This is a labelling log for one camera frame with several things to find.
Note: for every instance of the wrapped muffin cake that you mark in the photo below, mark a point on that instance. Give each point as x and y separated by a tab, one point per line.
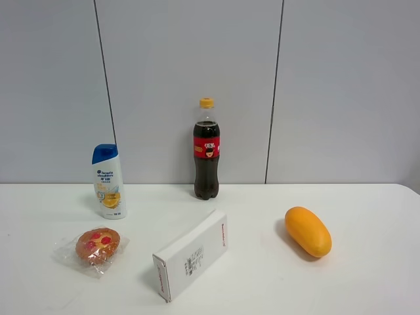
93	252

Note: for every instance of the cola bottle yellow cap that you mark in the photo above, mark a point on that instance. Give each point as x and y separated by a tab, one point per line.
206	145

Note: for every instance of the white cardboard box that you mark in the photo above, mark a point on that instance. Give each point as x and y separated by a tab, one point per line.
187	257

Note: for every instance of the white blue shampoo bottle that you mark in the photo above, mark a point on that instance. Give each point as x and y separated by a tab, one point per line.
108	182

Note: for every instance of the yellow mango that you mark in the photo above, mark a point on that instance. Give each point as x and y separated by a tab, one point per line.
306	229

